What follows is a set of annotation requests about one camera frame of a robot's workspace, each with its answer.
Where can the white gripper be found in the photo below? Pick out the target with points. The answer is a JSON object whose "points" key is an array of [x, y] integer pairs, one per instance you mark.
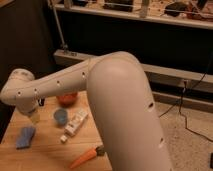
{"points": [[30, 109]]}

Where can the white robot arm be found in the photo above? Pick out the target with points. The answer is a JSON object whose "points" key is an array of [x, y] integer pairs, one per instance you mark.
{"points": [[120, 100]]}

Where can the blue ceramic cup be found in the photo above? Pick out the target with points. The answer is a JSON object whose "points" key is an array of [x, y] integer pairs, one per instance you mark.
{"points": [[61, 116]]}

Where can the black and white striped block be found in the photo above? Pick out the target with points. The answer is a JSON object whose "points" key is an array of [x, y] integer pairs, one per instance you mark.
{"points": [[41, 102]]}

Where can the small white cube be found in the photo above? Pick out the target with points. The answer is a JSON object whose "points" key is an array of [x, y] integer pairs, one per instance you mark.
{"points": [[63, 139]]}

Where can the orange bowl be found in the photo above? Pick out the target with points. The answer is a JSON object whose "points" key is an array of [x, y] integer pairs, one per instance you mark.
{"points": [[67, 99]]}

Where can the toy carrot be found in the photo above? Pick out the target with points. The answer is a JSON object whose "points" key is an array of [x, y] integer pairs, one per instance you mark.
{"points": [[88, 155]]}

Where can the metal pole stand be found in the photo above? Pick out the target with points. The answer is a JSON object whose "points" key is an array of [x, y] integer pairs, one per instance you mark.
{"points": [[64, 46]]}

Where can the white wall shelf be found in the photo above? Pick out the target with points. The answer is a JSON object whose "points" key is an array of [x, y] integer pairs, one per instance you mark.
{"points": [[134, 16]]}

